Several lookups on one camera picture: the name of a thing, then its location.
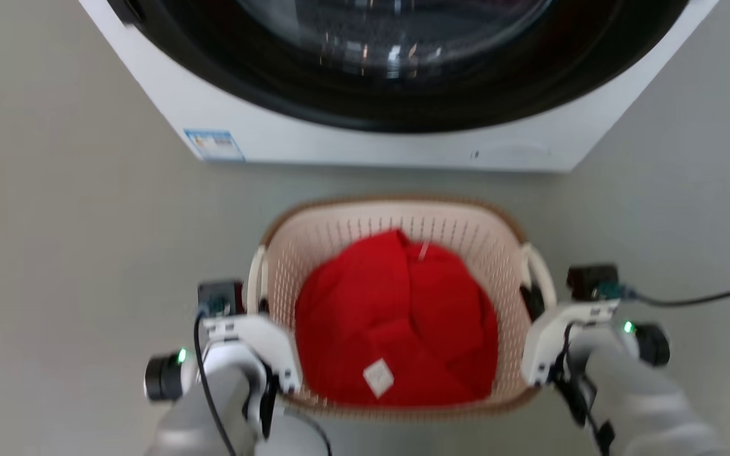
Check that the white garment tag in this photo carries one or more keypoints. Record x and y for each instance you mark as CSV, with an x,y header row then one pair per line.
x,y
378,378

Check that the white front-load washing machine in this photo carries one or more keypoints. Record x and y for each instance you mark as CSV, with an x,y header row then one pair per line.
x,y
339,149

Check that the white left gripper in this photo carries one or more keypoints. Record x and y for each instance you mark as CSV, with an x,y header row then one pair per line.
x,y
257,332

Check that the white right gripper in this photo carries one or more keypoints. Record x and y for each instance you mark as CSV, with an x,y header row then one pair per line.
x,y
545,335

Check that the cream perforated laundry basket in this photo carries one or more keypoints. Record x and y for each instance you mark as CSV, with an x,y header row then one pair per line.
x,y
371,215

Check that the black round glass door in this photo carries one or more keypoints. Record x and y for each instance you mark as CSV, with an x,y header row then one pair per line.
x,y
403,95

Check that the blue energy label sticker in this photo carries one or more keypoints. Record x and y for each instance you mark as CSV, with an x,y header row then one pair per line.
x,y
214,145

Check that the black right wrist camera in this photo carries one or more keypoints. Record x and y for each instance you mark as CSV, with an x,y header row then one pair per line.
x,y
590,282

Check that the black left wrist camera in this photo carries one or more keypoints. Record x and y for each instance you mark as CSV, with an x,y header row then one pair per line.
x,y
220,296

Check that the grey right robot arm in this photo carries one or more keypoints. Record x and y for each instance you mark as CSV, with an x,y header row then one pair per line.
x,y
644,399

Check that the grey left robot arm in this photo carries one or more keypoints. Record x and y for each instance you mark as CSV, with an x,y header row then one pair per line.
x,y
225,405

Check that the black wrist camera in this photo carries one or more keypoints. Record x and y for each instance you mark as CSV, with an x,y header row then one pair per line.
x,y
220,296
590,282

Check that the red garment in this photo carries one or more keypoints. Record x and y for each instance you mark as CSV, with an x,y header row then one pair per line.
x,y
397,316

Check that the round white filter cover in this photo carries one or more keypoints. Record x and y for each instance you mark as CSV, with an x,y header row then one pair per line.
x,y
517,154

